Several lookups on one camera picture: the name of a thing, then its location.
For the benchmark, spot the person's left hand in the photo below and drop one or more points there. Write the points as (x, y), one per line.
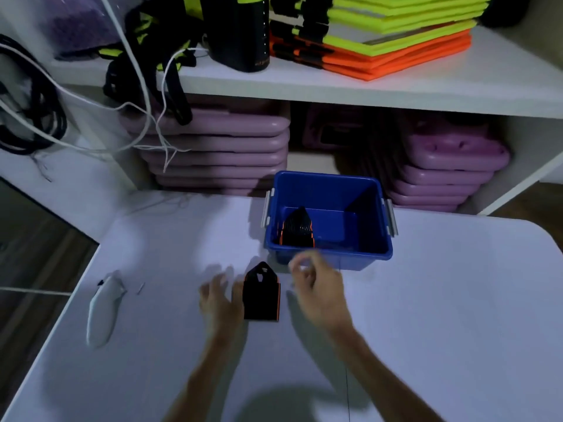
(222, 312)

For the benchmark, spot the person's right hand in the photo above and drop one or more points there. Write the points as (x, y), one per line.
(323, 294)

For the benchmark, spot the person's right fingers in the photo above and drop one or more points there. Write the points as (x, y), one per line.
(303, 265)

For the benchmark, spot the person's left thumb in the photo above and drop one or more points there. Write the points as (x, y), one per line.
(238, 293)

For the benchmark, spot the person's left forearm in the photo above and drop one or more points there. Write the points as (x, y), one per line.
(206, 382)

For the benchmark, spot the person's right forearm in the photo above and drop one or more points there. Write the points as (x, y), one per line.
(378, 377)

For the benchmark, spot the blue plastic bin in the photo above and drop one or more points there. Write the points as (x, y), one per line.
(352, 252)

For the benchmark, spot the small grey twist tie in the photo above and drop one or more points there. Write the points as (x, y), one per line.
(140, 288)

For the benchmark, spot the white handheld controller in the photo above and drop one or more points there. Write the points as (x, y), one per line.
(103, 312)

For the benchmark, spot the stack of purple foam pads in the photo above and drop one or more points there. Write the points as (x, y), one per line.
(440, 166)
(220, 142)

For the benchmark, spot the white shelf unit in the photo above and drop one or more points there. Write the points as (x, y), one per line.
(440, 83)

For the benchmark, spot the black cylindrical container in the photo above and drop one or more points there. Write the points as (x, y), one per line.
(239, 35)

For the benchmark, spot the stack of yellow orange pads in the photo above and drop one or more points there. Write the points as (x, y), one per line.
(396, 43)

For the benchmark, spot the purple item in plastic bag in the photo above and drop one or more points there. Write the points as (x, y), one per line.
(81, 26)

